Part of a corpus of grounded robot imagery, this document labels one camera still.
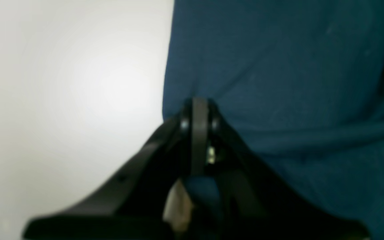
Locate dark blue t-shirt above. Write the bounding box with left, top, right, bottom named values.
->
left=162, top=0, right=384, bottom=240

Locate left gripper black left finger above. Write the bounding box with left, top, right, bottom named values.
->
left=23, top=98, right=201, bottom=240

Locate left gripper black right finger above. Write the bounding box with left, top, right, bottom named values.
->
left=199, top=98, right=369, bottom=240

